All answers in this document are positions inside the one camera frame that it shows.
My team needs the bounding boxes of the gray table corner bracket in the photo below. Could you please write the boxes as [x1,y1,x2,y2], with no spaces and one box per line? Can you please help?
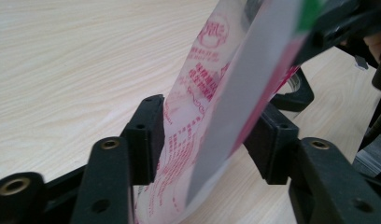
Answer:
[354,54,371,70]

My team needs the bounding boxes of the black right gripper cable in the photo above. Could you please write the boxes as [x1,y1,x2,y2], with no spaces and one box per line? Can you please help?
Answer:
[358,92,381,152]

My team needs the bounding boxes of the aluminium floor rail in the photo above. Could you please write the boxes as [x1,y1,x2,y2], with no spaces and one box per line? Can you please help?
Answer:
[352,133,381,179]

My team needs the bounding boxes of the pink and white printed bag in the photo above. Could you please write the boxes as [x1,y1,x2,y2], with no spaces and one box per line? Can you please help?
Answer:
[134,0,323,224]

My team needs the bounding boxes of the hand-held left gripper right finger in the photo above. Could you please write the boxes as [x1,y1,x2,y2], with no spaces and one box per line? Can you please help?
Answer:
[243,102,381,224]

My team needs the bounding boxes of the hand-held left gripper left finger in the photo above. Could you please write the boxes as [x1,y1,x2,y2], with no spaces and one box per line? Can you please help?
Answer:
[70,94,165,224]

